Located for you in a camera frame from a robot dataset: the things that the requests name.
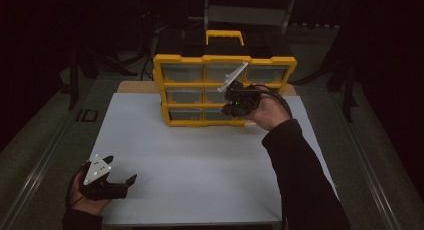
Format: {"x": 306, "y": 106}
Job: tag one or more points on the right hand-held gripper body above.
{"x": 241, "y": 101}

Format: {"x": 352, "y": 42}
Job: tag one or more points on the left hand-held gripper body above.
{"x": 96, "y": 171}

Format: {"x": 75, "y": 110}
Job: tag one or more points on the yellow black parts organizer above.
{"x": 181, "y": 85}

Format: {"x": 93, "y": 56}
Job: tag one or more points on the person's right hand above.
{"x": 270, "y": 113}

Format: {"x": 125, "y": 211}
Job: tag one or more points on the person's left hand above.
{"x": 88, "y": 207}

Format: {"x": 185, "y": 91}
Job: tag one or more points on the white table cover sheet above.
{"x": 186, "y": 150}

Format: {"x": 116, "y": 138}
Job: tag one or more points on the grid of clear organizer drawers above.
{"x": 183, "y": 73}

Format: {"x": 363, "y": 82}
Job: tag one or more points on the black metal stand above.
{"x": 347, "y": 90}
{"x": 73, "y": 80}

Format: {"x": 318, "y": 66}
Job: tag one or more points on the black tripod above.
{"x": 144, "y": 33}

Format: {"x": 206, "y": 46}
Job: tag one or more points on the black rectangular floor frame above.
{"x": 82, "y": 115}

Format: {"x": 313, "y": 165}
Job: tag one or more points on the metal floor rail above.
{"x": 36, "y": 170}
{"x": 370, "y": 176}

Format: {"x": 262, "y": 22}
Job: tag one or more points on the grey metal frame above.
{"x": 248, "y": 15}

